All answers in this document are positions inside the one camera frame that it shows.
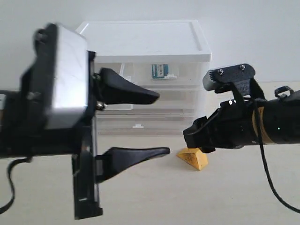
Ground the white bottle teal label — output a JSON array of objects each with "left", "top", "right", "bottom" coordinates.
[{"left": 151, "top": 64, "right": 169, "bottom": 79}]

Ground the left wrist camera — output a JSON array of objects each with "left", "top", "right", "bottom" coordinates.
[{"left": 22, "top": 23, "right": 89, "bottom": 133}]

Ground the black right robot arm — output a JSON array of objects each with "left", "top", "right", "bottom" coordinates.
[{"left": 183, "top": 86, "right": 300, "bottom": 153}]

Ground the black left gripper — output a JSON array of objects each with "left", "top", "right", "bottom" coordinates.
[{"left": 0, "top": 50, "right": 171, "bottom": 220}]

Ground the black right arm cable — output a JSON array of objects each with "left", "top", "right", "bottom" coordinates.
[{"left": 254, "top": 98, "right": 300, "bottom": 214}]

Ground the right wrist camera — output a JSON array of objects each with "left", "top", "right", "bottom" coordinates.
[{"left": 202, "top": 63, "right": 266, "bottom": 105}]

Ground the yellow sponge block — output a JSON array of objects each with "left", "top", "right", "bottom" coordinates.
[{"left": 176, "top": 148, "right": 209, "bottom": 171}]

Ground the white plastic drawer cabinet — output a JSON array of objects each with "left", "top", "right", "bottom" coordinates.
[{"left": 75, "top": 19, "right": 213, "bottom": 136}]

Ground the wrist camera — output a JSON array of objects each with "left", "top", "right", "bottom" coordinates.
[
  {"left": 22, "top": 23, "right": 89, "bottom": 133},
  {"left": 202, "top": 63, "right": 266, "bottom": 105}
]

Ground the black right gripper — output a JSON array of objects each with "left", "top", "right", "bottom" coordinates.
[{"left": 183, "top": 100, "right": 255, "bottom": 152}]

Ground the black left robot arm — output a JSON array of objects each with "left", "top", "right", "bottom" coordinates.
[{"left": 0, "top": 51, "right": 170, "bottom": 220}]

